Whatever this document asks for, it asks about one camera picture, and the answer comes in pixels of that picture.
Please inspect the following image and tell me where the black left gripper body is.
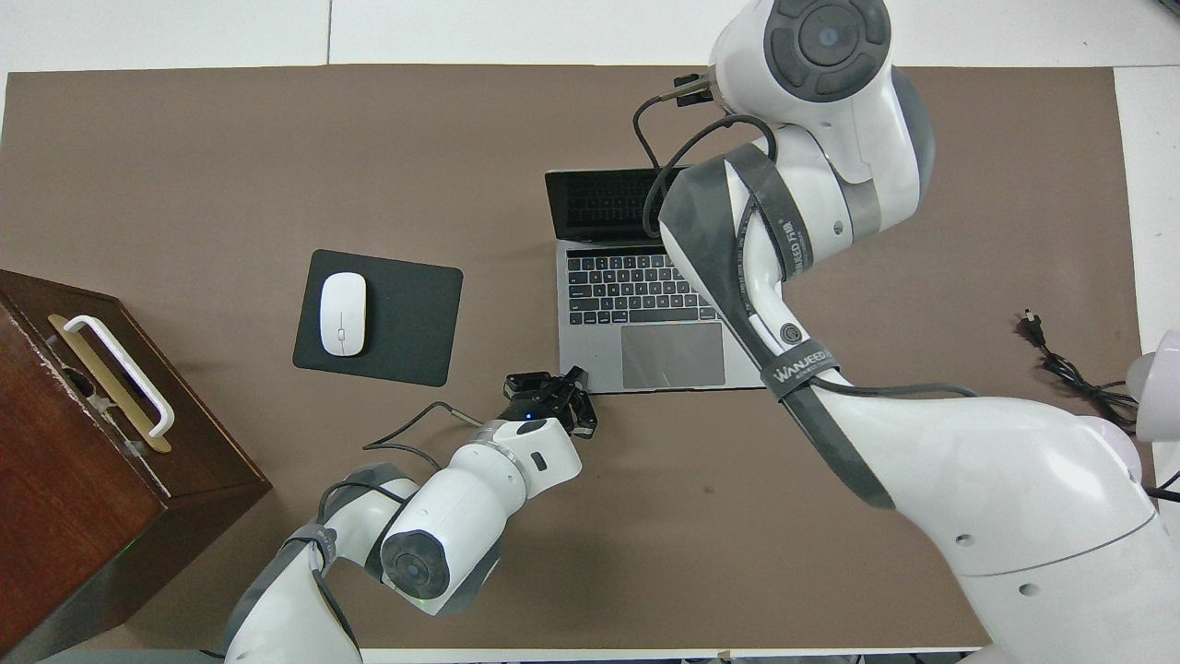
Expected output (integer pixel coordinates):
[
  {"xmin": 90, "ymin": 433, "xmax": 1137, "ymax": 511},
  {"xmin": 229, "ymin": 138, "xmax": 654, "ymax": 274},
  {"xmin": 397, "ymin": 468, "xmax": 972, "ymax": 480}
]
[{"xmin": 502, "ymin": 369, "xmax": 578, "ymax": 425}]

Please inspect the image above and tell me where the grey aluminium laptop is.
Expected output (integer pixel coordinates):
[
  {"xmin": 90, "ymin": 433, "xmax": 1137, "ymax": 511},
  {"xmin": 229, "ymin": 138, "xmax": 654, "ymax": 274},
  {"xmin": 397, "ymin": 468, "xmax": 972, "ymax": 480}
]
[{"xmin": 544, "ymin": 169, "xmax": 768, "ymax": 396}]

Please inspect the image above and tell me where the large brown table mat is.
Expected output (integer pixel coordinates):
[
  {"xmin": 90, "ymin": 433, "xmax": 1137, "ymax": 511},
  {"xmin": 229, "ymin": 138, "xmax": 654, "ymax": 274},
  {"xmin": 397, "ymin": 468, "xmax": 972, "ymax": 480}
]
[{"xmin": 0, "ymin": 65, "xmax": 1174, "ymax": 652}]

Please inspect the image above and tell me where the black mouse pad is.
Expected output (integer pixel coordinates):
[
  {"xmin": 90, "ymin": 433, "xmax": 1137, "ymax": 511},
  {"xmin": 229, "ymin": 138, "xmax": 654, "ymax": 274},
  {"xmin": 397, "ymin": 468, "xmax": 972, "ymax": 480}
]
[{"xmin": 292, "ymin": 249, "xmax": 464, "ymax": 388}]

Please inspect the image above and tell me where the white computer mouse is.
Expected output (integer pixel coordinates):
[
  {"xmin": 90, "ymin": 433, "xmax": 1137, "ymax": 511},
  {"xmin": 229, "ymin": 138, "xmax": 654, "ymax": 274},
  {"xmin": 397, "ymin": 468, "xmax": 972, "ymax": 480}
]
[{"xmin": 319, "ymin": 272, "xmax": 368, "ymax": 358}]

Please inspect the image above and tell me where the dark brown wooden box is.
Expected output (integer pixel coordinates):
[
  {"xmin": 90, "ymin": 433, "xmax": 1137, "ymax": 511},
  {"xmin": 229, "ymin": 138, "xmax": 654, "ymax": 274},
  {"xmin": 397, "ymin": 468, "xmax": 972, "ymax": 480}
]
[{"xmin": 0, "ymin": 269, "xmax": 273, "ymax": 664}]

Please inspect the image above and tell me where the white desk lamp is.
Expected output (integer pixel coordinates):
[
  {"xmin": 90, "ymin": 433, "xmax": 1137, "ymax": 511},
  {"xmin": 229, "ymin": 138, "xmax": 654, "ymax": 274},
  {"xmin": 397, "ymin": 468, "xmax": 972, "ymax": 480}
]
[{"xmin": 1079, "ymin": 329, "xmax": 1180, "ymax": 504}]

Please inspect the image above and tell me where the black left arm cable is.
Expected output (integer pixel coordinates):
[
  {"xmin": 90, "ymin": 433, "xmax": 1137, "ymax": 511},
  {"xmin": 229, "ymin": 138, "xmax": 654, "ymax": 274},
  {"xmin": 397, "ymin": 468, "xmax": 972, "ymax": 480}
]
[{"xmin": 313, "ymin": 401, "xmax": 482, "ymax": 646}]

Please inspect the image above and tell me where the white box handle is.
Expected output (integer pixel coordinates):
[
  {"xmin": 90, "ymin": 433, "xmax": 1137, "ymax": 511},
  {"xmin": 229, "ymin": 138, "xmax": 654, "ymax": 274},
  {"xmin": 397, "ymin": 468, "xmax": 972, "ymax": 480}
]
[{"xmin": 63, "ymin": 315, "xmax": 176, "ymax": 439}]

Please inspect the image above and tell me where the black power cable with plug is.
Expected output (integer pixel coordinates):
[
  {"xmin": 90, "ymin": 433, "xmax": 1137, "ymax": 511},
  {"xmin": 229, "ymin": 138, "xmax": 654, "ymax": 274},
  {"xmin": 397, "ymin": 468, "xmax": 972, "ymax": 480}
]
[{"xmin": 1018, "ymin": 312, "xmax": 1139, "ymax": 430}]

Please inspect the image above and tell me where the gold metal handle plate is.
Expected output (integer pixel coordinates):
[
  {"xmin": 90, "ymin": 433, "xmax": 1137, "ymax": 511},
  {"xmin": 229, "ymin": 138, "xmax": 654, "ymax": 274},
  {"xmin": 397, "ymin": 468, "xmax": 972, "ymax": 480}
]
[{"xmin": 48, "ymin": 314, "xmax": 172, "ymax": 455}]

